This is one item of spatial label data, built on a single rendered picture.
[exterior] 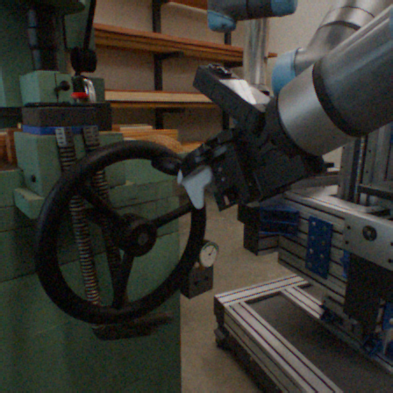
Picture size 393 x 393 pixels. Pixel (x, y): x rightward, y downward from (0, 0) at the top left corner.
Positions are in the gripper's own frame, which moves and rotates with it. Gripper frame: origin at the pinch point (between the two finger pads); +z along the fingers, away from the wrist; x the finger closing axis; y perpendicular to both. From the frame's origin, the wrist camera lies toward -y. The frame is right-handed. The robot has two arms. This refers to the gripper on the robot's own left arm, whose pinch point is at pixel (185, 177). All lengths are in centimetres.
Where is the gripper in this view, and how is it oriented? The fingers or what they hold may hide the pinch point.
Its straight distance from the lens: 48.0
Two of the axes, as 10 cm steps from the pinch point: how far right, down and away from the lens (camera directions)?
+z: -5.5, 3.2, 7.7
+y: 3.0, 9.4, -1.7
